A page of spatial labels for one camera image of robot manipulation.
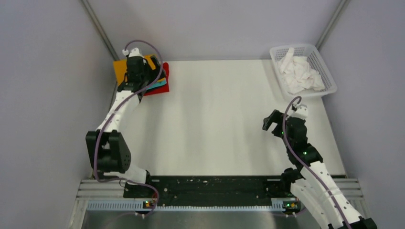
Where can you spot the left aluminium frame post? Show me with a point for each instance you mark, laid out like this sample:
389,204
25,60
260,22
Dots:
99,29

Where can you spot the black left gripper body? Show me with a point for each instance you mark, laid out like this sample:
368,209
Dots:
149,74

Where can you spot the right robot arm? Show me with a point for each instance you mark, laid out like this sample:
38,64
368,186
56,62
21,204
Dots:
310,180

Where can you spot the red folded t shirt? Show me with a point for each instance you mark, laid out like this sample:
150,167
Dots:
164,88

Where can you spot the white slotted cable duct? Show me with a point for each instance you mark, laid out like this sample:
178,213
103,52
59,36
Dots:
140,206

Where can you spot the orange t shirt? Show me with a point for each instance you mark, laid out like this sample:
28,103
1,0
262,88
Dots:
120,68

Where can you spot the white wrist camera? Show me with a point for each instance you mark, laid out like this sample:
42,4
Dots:
135,52
300,111

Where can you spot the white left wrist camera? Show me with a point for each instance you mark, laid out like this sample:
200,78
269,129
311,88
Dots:
135,52

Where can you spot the teal folded t shirt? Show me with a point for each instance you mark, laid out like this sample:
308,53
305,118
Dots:
158,84

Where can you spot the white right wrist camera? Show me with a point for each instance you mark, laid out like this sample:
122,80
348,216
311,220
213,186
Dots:
300,111

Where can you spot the right aluminium frame post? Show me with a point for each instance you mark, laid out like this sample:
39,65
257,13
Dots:
343,4

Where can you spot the white crumpled t shirt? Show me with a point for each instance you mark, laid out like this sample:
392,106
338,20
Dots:
297,74

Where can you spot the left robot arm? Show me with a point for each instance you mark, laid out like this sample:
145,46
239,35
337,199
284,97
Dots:
120,167

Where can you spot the aluminium frame post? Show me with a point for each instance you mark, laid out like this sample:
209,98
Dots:
343,4
99,29

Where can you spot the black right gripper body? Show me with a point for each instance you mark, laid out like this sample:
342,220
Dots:
288,139

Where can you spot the white plastic laundry basket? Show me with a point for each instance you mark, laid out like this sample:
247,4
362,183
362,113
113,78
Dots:
316,62

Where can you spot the aluminium table side rail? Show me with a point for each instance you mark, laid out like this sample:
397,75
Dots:
90,188

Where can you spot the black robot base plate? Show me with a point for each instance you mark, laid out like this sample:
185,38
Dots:
210,191

